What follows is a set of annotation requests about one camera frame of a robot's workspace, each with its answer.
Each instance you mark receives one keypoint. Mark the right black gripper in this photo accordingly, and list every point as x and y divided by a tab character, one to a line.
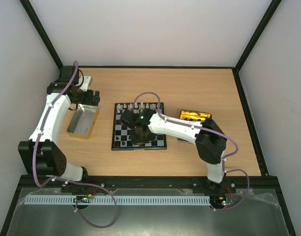
142	137

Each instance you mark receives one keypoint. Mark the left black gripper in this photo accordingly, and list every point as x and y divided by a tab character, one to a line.
89	102

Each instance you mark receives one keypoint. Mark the black silver chess board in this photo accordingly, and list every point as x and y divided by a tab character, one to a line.
124	132

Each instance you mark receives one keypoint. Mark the silver gold tin lid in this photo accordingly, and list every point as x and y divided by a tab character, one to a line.
82	121

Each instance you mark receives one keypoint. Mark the gold tin with black pieces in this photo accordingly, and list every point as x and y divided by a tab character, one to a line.
194	115

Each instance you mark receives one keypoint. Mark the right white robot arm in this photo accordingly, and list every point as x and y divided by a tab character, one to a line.
209	140

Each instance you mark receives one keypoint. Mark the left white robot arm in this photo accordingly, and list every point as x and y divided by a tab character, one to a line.
40	154

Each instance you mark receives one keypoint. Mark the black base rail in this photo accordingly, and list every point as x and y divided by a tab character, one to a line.
198	185

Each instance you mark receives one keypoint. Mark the black aluminium frame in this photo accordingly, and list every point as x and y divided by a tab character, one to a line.
147	71

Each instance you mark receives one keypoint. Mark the white slotted cable duct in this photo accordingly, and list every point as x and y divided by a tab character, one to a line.
119	200

